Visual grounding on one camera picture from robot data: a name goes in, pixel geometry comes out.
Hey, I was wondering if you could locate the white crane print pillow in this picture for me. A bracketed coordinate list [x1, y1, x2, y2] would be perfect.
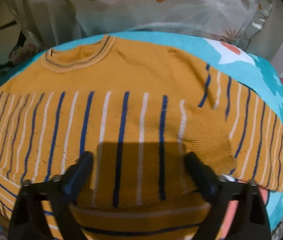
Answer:
[0, 0, 42, 77]

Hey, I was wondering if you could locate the beige curtain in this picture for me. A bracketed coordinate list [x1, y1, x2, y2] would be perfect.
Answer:
[5, 0, 85, 49]

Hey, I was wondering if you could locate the white floral satin pillow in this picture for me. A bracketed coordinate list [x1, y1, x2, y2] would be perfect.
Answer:
[66, 0, 273, 49]

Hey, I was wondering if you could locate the mustard striped knit sweater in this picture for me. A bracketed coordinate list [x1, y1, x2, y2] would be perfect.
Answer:
[0, 35, 283, 239]

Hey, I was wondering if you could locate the turquoise star cartoon blanket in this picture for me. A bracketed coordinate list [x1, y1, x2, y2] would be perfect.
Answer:
[0, 31, 283, 233]

